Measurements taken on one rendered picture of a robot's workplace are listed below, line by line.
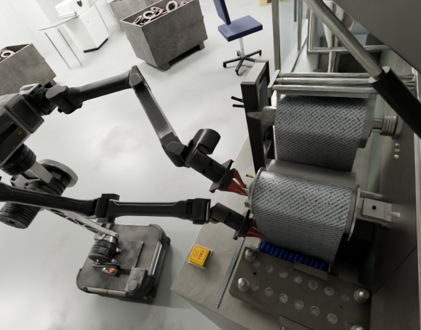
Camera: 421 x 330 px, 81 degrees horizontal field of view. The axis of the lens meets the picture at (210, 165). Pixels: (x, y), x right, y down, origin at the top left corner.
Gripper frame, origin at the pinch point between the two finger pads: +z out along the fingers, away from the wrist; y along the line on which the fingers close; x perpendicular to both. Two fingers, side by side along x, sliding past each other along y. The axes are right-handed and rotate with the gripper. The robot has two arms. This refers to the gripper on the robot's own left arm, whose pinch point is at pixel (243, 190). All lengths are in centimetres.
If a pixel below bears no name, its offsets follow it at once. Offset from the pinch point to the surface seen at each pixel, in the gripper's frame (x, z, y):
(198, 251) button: -36.7, 9.5, 15.5
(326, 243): 11.5, 24.1, 5.8
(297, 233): 6.7, 17.8, 5.6
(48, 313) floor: -197, -22, 84
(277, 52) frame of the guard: -20, -1, -97
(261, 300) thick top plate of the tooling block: -6.7, 22.3, 24.8
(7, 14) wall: -592, -499, -373
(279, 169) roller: 3.5, 7.9, -12.0
